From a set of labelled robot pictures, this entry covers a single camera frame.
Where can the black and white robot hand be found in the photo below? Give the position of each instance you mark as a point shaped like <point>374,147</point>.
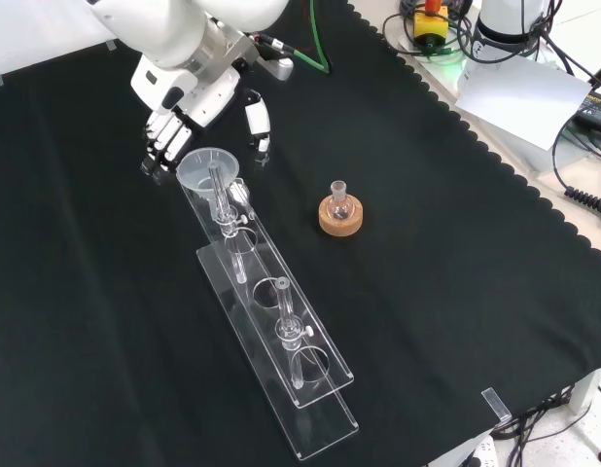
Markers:
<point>203,99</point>

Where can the clear plastic funnel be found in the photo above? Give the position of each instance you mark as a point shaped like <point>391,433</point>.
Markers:
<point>196,168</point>

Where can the clear acrylic funnel stand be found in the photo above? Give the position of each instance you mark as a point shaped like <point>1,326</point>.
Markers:
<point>273,340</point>

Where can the small round-bottom glass flask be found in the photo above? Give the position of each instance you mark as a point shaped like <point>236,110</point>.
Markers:
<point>340,206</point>

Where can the yellow stop button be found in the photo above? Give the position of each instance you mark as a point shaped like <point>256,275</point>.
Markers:
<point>429,22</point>

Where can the black bench cloth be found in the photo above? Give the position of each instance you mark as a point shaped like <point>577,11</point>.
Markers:
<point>427,301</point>

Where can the white paper sheet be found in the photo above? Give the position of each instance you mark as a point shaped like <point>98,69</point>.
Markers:
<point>524,97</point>

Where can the black power adapter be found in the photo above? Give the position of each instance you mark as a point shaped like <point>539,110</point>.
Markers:
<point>597,112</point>

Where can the clear plastic cloth clip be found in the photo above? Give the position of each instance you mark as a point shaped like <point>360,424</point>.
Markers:
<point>495,404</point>

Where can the white power strip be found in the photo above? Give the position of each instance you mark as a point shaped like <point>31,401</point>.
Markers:
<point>483,452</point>

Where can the white table leg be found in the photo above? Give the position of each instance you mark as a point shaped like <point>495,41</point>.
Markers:
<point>585,391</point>

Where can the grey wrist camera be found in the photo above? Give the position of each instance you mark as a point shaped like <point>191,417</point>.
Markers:
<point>281,69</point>

